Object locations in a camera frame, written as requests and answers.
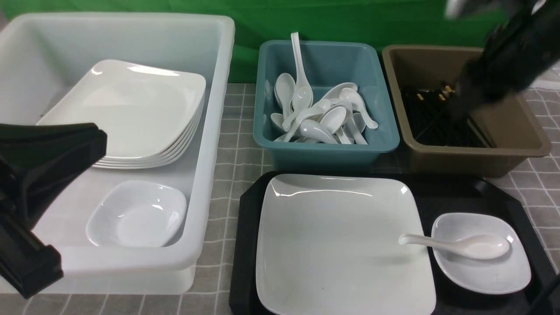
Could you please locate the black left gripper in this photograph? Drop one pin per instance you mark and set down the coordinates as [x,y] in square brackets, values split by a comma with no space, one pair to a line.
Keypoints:
[36,164]

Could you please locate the large white square plate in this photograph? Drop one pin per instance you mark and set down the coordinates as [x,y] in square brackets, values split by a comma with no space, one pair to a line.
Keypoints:
[330,246]

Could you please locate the white ceramic soup spoon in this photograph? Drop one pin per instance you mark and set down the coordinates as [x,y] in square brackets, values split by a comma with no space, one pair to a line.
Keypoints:
[479,247]

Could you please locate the small white square bowl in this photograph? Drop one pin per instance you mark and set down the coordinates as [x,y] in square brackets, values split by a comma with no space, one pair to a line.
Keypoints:
[507,274]

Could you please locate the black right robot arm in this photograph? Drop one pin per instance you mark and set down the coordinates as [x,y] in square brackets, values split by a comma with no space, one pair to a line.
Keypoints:
[514,55]

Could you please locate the small white bowl in tub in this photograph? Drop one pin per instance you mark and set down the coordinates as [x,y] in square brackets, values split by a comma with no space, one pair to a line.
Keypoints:
[137,214]

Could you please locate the large white plastic tub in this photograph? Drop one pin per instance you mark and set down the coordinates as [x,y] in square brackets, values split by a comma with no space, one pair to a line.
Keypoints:
[43,55]

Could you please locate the stack of white square plates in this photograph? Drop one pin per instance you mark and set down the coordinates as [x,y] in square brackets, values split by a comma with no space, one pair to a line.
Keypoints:
[150,115]

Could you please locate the upright white soup spoon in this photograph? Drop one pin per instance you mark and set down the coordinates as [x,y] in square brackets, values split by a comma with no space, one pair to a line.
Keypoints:
[303,95]

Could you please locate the pile of white soup spoons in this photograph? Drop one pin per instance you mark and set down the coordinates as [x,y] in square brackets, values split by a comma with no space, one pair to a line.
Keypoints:
[339,117]

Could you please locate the teal plastic bin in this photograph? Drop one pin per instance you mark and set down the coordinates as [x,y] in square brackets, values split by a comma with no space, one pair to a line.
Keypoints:
[326,65]

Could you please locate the pile of black chopsticks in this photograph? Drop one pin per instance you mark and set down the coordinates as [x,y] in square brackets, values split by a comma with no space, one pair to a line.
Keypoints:
[431,125]

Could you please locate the black plastic serving tray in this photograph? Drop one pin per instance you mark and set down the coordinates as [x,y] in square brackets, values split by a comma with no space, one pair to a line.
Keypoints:
[435,195]

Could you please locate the green backdrop cloth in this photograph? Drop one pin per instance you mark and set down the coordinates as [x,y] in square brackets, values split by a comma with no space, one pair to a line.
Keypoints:
[378,23]

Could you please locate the brown plastic bin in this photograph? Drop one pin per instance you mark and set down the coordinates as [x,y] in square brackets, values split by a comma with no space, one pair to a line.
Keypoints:
[511,124]

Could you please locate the grey checkered tablecloth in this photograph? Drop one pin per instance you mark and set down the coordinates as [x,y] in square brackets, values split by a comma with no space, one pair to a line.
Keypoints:
[239,162]

